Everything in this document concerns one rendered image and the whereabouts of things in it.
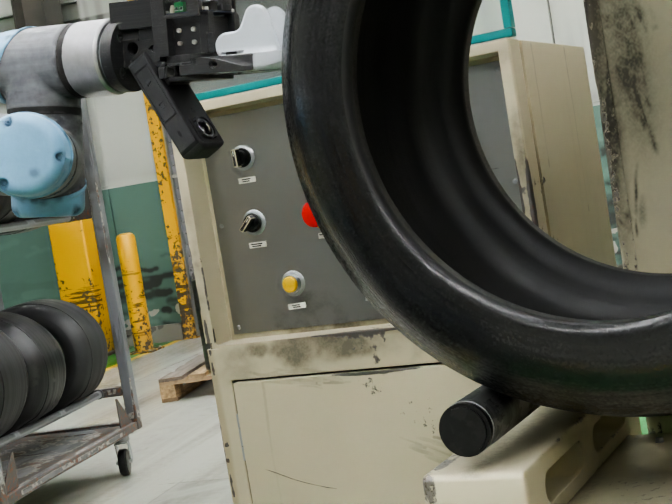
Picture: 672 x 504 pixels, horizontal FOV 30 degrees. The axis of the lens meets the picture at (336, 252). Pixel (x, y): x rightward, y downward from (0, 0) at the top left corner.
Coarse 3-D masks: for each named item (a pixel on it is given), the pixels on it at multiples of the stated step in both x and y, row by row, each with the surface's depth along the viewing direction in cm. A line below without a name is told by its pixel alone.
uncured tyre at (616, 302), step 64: (320, 0) 101; (384, 0) 122; (448, 0) 124; (320, 64) 102; (384, 64) 124; (448, 64) 125; (320, 128) 103; (384, 128) 124; (448, 128) 126; (320, 192) 104; (384, 192) 102; (448, 192) 126; (384, 256) 101; (448, 256) 123; (512, 256) 124; (576, 256) 123; (448, 320) 100; (512, 320) 97; (576, 320) 97; (640, 320) 93; (512, 384) 100; (576, 384) 96; (640, 384) 94
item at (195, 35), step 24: (144, 0) 120; (168, 0) 119; (192, 0) 115; (216, 0) 119; (120, 24) 121; (144, 24) 120; (168, 24) 117; (192, 24) 117; (216, 24) 119; (120, 48) 121; (144, 48) 121; (168, 48) 117; (192, 48) 117; (120, 72) 121; (168, 72) 118
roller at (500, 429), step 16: (464, 400) 102; (480, 400) 102; (496, 400) 103; (512, 400) 106; (448, 416) 101; (464, 416) 100; (480, 416) 100; (496, 416) 102; (512, 416) 105; (448, 432) 101; (464, 432) 101; (480, 432) 100; (496, 432) 101; (448, 448) 102; (464, 448) 101; (480, 448) 101
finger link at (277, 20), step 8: (272, 8) 118; (280, 8) 117; (272, 16) 118; (280, 16) 117; (272, 24) 118; (280, 24) 118; (280, 32) 118; (280, 40) 118; (248, 72) 119; (256, 72) 121
